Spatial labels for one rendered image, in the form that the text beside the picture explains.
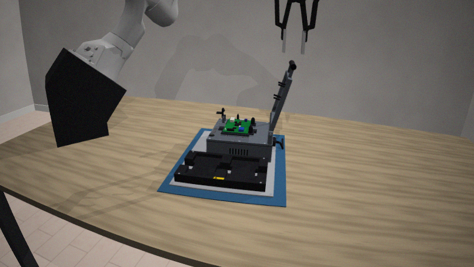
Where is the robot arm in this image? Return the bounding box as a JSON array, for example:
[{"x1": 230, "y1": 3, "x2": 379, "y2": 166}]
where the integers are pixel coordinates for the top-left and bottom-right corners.
[{"x1": 68, "y1": 0, "x2": 178, "y2": 82}]

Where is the green circuit board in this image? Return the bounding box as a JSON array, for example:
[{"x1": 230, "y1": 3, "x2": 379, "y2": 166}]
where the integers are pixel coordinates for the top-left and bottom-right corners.
[{"x1": 223, "y1": 117, "x2": 251, "y2": 134}]

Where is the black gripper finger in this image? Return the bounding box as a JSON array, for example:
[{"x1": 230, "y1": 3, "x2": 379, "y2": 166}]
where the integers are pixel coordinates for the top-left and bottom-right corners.
[
  {"x1": 300, "y1": 0, "x2": 319, "y2": 55},
  {"x1": 275, "y1": 0, "x2": 292, "y2": 53}
]

